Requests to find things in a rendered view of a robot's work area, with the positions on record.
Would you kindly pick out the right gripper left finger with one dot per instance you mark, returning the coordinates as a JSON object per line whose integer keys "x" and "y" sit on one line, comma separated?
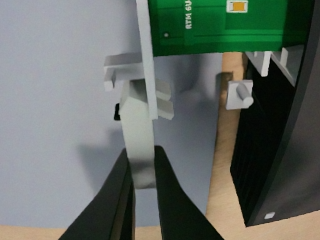
{"x": 101, "y": 219}

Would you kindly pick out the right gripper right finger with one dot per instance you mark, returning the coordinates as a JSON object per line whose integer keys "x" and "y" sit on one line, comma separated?
{"x": 181, "y": 218}

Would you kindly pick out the green circuit board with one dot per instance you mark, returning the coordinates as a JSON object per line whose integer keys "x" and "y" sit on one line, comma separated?
{"x": 182, "y": 27}

